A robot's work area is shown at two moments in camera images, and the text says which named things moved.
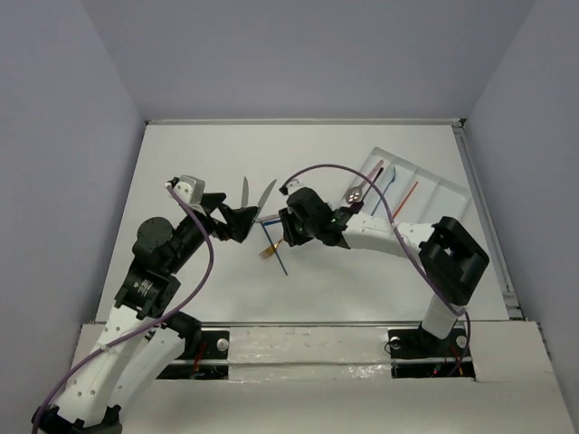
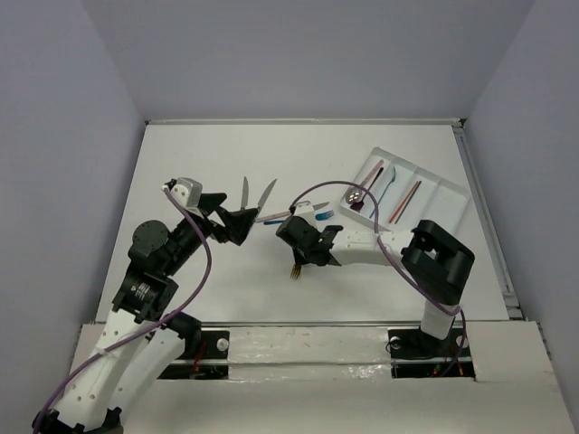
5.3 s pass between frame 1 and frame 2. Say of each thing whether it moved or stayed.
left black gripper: stayed
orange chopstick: stayed
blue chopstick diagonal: moved
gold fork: moved
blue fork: stayed
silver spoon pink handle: stayed
